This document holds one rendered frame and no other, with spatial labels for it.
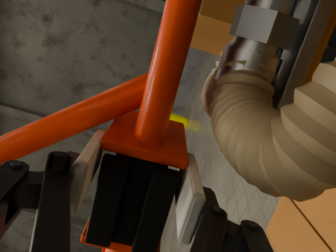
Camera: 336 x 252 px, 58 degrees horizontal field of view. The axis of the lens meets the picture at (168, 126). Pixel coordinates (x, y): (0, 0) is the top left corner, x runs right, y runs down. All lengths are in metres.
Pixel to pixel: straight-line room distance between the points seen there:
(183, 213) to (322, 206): 0.81
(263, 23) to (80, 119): 0.14
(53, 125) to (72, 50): 10.18
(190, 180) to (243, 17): 0.11
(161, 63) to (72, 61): 10.34
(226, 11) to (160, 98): 1.72
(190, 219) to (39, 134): 0.13
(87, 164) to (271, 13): 0.14
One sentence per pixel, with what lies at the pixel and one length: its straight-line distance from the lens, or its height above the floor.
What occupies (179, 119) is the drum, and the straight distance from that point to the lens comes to 8.71.
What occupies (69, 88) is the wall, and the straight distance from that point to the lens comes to 10.91.
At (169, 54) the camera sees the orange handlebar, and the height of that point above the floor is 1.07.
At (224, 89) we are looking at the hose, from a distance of 0.21.
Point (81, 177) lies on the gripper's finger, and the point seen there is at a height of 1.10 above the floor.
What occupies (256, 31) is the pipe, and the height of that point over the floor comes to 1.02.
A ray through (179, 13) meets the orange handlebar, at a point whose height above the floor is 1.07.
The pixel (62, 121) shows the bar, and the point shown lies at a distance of 0.24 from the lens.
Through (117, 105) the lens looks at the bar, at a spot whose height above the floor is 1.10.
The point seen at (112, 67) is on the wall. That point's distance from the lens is 10.18.
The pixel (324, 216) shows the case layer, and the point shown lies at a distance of 0.96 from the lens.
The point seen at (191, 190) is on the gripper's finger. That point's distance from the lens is 0.17.
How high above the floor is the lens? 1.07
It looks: 4 degrees down
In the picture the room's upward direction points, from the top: 74 degrees counter-clockwise
